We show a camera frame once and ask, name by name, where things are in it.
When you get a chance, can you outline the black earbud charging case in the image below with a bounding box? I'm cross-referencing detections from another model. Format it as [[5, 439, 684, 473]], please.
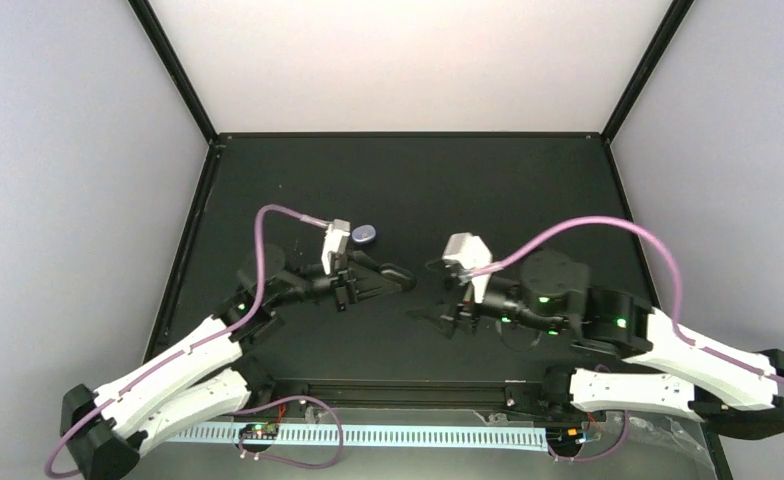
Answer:
[[380, 263, 417, 292]]

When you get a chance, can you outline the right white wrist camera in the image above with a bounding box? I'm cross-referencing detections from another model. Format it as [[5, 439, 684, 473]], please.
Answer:
[[442, 232, 493, 304]]

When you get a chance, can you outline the circuit board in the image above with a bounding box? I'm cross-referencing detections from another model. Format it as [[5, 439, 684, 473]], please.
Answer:
[[546, 428, 587, 445], [239, 422, 280, 442]]

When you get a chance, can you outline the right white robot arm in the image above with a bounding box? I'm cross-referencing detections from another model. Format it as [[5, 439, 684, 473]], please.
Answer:
[[410, 249, 784, 440]]

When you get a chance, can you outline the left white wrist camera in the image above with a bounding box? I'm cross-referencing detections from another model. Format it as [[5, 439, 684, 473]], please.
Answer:
[[321, 219, 351, 275]]

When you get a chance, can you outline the left circuit board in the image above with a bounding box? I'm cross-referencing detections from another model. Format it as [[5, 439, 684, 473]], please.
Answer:
[[239, 422, 280, 442]]

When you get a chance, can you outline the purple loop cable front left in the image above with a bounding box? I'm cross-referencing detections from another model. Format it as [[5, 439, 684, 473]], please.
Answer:
[[232, 396, 346, 472]]

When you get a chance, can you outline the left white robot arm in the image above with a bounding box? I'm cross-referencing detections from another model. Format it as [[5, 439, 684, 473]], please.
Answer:
[[60, 244, 416, 479]]

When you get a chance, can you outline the white slotted cable duct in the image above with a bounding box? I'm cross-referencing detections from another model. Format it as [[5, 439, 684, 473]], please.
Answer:
[[166, 423, 551, 453]]

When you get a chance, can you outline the right circuit board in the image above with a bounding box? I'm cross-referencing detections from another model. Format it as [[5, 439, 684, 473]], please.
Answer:
[[546, 428, 587, 445]]

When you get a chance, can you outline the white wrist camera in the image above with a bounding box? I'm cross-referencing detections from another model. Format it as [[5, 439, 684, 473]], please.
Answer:
[[442, 232, 493, 304], [321, 219, 351, 275]]

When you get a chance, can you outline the lavender earbud charging case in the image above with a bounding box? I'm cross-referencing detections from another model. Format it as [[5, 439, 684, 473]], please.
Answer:
[[351, 224, 377, 245]]

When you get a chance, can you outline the black front aluminium rail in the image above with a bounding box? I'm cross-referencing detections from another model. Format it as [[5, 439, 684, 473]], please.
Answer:
[[262, 379, 554, 412]]

